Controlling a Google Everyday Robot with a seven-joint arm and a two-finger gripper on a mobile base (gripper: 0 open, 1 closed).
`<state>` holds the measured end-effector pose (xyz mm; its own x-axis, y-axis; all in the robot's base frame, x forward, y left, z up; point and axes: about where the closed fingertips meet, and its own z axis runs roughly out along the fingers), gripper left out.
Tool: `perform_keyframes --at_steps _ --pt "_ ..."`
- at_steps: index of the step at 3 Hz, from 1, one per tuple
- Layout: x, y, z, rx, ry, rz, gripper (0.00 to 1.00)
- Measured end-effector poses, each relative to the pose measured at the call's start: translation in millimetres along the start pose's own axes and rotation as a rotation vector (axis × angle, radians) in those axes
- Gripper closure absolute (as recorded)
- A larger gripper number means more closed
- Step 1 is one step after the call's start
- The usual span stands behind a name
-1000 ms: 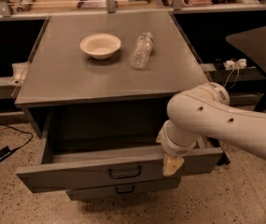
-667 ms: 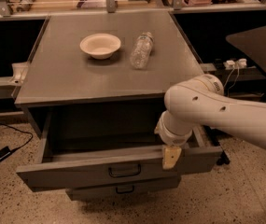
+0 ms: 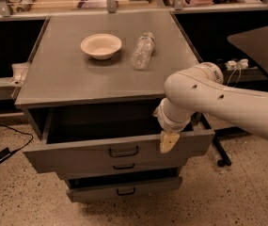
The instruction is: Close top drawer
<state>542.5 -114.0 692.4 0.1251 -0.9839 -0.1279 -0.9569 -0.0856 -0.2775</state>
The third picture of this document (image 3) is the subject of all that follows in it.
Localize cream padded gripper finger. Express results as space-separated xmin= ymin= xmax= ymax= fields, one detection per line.
xmin=160 ymin=131 xmax=180 ymax=153

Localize grey top drawer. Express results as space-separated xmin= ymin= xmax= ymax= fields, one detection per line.
xmin=24 ymin=108 xmax=214 ymax=173

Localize grey drawer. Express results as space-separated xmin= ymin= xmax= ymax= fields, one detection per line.
xmin=55 ymin=162 xmax=188 ymax=181
xmin=67 ymin=168 xmax=182 ymax=202
xmin=24 ymin=108 xmax=214 ymax=173

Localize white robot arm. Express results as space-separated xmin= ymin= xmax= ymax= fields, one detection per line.
xmin=154 ymin=62 xmax=268 ymax=153

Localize grey bottom drawer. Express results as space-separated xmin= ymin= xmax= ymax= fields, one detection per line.
xmin=67 ymin=168 xmax=182 ymax=202

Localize grey drawer cabinet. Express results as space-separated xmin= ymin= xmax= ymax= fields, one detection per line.
xmin=14 ymin=9 xmax=216 ymax=139

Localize grey middle drawer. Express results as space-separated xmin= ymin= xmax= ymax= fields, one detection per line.
xmin=55 ymin=162 xmax=188 ymax=181

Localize clear plastic water bottle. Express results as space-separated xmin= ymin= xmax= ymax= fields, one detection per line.
xmin=131 ymin=32 xmax=155 ymax=70

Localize white power plugs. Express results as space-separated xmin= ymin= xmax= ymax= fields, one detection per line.
xmin=225 ymin=58 xmax=248 ymax=71

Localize white paper bowl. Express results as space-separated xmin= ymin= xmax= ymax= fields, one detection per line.
xmin=80 ymin=34 xmax=122 ymax=60

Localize black folding side table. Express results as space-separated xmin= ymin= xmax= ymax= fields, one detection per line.
xmin=200 ymin=22 xmax=268 ymax=168

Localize black power adapter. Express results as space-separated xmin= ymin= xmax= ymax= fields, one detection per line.
xmin=0 ymin=148 xmax=11 ymax=164

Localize black top drawer handle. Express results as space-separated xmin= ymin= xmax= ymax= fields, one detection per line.
xmin=108 ymin=146 xmax=139 ymax=158

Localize black floor cable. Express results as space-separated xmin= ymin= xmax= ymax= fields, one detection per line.
xmin=0 ymin=123 xmax=35 ymax=197

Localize metal shelf rail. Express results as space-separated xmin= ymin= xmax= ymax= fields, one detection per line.
xmin=0 ymin=0 xmax=266 ymax=21

